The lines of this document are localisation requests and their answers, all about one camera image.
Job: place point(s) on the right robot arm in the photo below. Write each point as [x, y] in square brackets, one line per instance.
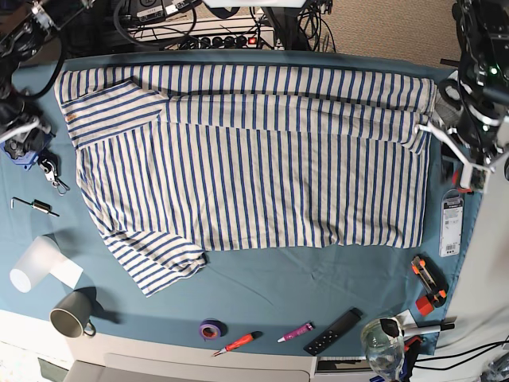
[42, 21]

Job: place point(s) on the orange black bar clamp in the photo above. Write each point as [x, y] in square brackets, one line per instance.
[434, 283]

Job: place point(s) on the metal keyring clip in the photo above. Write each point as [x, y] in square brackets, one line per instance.
[51, 175]

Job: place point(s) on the black power strip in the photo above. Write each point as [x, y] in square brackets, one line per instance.
[224, 42]

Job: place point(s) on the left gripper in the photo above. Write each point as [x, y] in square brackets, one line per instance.
[477, 130]

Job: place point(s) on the clear wine glass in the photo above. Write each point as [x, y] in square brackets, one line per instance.
[383, 346]

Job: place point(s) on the blue block with black knob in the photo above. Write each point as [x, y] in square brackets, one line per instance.
[25, 154]

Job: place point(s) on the red tape roll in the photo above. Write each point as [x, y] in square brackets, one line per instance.
[456, 183]

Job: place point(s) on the black marker pen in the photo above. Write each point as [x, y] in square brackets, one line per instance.
[424, 330]

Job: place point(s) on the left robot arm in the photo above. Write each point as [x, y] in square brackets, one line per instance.
[480, 91]

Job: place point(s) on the red screwdriver pen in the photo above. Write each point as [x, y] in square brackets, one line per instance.
[238, 343]

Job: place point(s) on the grey ceramic mug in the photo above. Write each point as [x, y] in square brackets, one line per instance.
[71, 316]

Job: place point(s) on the pink glue tube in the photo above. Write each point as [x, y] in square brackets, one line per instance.
[307, 327]

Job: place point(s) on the clear blister pack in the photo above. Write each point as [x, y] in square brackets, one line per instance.
[452, 207]

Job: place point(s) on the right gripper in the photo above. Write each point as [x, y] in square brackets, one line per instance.
[29, 133]

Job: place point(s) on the purple tape roll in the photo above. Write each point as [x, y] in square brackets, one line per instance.
[211, 329]

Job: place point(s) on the black remote control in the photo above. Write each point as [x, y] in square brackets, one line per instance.
[334, 332]

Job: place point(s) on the blue white striped T-shirt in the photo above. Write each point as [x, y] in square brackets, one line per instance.
[176, 160]

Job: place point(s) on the teal table cloth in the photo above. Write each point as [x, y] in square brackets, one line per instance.
[270, 290]

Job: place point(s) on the steel hex key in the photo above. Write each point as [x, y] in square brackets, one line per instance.
[17, 200]

